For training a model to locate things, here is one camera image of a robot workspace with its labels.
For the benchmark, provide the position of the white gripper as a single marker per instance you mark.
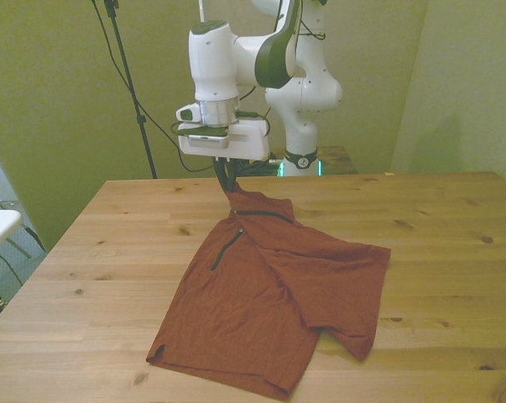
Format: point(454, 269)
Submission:
point(248, 142)

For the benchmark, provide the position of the rust red shirt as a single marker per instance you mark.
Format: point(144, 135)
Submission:
point(257, 302)

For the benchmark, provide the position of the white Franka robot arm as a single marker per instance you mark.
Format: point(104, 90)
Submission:
point(215, 63)

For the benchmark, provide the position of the black tripod stand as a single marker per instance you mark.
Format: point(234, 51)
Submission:
point(128, 82)

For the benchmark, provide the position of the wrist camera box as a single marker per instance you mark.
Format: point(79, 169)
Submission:
point(204, 142)

